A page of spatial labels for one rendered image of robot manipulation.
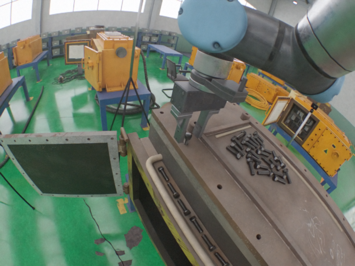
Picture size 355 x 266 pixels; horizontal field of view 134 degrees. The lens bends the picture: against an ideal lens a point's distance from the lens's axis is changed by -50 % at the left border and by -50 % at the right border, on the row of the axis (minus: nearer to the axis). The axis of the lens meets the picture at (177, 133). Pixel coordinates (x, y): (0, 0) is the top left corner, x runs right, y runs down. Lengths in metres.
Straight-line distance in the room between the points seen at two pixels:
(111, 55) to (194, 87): 1.97
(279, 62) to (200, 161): 0.30
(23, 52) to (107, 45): 3.81
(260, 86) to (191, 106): 6.39
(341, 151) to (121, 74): 3.66
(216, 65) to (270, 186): 0.35
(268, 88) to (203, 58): 6.23
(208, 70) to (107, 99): 1.89
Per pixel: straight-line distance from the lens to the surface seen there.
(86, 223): 1.78
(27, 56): 5.55
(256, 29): 0.18
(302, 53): 0.18
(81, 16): 8.74
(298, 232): 0.47
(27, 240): 2.07
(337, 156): 2.96
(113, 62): 2.25
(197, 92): 0.29
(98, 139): 0.65
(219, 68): 0.29
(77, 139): 0.67
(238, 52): 0.19
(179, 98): 0.30
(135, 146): 0.57
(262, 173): 0.46
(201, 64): 0.29
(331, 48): 0.15
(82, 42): 3.61
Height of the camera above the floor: 1.64
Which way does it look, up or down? 39 degrees down
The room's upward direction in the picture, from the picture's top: 16 degrees clockwise
